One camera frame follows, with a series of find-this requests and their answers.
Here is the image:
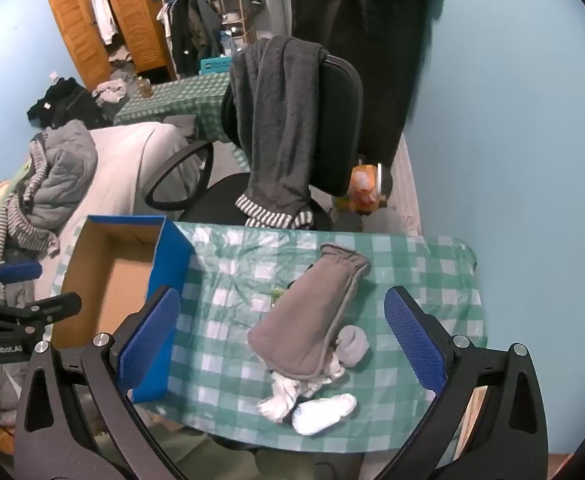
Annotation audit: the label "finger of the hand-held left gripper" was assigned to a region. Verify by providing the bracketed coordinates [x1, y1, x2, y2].
[0, 257, 43, 297]
[0, 292, 82, 333]

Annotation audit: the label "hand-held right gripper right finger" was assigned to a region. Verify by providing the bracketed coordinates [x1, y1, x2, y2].
[380, 285, 548, 480]

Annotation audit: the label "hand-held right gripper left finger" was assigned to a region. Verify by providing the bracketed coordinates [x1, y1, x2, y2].
[13, 285, 188, 480]

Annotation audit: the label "small grey sock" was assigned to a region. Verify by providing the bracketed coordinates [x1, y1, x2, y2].
[335, 325, 370, 367]

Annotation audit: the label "blue cardboard box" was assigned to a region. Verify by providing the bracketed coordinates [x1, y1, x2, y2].
[52, 215, 193, 405]

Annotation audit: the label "grey fleece mitten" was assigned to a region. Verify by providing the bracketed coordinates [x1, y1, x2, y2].
[247, 243, 372, 378]

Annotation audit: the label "white sock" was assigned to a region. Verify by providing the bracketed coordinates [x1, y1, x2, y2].
[292, 393, 357, 436]
[257, 355, 346, 423]

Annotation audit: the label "grey striped garment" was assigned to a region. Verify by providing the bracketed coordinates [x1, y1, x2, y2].
[0, 135, 60, 261]

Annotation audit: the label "pale green pillow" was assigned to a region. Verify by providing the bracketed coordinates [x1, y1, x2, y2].
[0, 160, 33, 221]

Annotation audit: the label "grey quilted jacket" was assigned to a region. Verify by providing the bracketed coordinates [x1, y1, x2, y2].
[22, 119, 98, 236]

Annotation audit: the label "green checkered tablecloth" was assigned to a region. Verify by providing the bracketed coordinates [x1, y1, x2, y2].
[114, 72, 233, 143]
[157, 221, 488, 456]

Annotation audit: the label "person's olive pants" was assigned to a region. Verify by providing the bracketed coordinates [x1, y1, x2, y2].
[92, 420, 323, 480]

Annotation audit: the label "white radiator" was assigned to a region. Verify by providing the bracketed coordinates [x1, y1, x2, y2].
[390, 135, 422, 236]

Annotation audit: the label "white duvet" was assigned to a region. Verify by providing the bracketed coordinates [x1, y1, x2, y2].
[85, 122, 203, 221]

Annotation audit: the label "orange plush toy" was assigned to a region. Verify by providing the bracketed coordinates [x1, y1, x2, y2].
[347, 162, 388, 213]

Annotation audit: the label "pile of black clothes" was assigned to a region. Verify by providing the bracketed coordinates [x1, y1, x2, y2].
[26, 77, 113, 131]

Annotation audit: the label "pile of grey clothes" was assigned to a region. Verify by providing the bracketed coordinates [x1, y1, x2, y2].
[92, 72, 133, 108]

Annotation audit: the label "dark grey cloth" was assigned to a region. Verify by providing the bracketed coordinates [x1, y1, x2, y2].
[162, 114, 198, 138]

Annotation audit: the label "black office chair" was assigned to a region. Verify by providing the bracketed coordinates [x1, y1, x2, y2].
[142, 55, 364, 233]

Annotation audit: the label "grey sweater with striped cuffs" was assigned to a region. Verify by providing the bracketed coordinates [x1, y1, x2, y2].
[230, 36, 323, 231]

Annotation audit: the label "white hanging shirt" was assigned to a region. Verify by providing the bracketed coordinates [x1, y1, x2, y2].
[90, 0, 119, 46]

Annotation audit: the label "wooden louvred wardrobe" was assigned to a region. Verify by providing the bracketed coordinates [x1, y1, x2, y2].
[47, 0, 177, 92]

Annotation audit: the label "blue plastic crate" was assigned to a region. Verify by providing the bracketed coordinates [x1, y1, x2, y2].
[200, 56, 236, 76]

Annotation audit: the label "rack of dark jackets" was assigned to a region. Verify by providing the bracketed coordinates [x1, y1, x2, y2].
[157, 0, 226, 81]

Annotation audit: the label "black hanging coat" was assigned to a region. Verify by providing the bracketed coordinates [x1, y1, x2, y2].
[290, 0, 443, 166]

